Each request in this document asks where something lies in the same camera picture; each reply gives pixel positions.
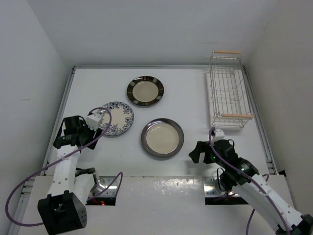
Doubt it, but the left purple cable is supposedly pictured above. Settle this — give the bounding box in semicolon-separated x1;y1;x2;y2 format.
5;107;123;226

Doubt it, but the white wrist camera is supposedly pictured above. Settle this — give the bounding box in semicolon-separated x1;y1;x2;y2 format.
211;129;225;142
86;113;103;131

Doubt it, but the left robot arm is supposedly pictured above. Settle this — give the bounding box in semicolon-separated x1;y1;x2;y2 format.
37;114;102;235

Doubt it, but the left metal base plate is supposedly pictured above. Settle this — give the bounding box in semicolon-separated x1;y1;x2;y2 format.
89;177;118;197

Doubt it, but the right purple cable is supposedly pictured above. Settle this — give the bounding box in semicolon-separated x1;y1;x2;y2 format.
209;127;291;235

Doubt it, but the white wire dish rack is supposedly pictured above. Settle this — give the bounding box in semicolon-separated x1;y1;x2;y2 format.
206;50;254;129

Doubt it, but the blue floral plate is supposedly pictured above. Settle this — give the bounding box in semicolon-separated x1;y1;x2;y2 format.
104;101;134;137

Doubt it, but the white drip tray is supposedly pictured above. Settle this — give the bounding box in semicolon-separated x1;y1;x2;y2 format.
206;67;253;129

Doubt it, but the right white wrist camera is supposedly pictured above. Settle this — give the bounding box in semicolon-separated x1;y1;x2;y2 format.
211;129;225;142

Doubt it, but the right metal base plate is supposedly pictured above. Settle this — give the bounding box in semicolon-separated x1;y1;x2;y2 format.
203;177;239;198

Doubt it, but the metal base plate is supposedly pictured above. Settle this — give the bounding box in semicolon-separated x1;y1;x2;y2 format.
89;177;118;197
203;177;239;198

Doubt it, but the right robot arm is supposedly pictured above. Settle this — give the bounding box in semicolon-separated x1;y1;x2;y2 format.
189;140;313;235

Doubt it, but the purple cable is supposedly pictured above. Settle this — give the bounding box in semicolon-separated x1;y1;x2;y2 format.
5;107;123;226
209;127;291;235

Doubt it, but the grey rimmed cream plate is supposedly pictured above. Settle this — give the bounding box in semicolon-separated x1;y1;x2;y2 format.
140;118;184;159

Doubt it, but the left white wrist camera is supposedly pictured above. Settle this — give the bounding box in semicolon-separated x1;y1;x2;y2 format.
86;113;103;131

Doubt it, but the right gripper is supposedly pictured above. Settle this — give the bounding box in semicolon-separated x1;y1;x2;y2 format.
188;141;226;169

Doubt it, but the black rimmed patterned plate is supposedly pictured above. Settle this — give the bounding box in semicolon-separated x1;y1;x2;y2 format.
126;76;165;107

